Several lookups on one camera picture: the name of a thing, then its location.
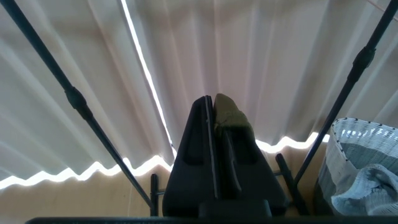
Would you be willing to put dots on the pale grey garment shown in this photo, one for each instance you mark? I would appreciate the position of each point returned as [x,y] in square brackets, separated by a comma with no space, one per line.
[367,189]

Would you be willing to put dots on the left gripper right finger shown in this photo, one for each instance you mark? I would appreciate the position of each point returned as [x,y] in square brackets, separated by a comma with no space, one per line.
[261,183]

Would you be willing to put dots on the white laundry basket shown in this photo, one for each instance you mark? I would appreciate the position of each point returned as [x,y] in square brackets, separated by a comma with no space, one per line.
[339,161]

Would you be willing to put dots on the black clothes rack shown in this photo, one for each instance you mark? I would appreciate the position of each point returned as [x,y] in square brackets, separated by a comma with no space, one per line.
[76,99]

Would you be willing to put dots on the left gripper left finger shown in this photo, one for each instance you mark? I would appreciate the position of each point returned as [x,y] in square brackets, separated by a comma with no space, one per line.
[189,174]

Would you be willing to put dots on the green long-sleeved shirt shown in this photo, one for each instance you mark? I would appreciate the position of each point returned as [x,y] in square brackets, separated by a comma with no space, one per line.
[230,115]

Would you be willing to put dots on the beige curtain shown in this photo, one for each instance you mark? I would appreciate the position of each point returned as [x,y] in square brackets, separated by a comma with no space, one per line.
[93,62]

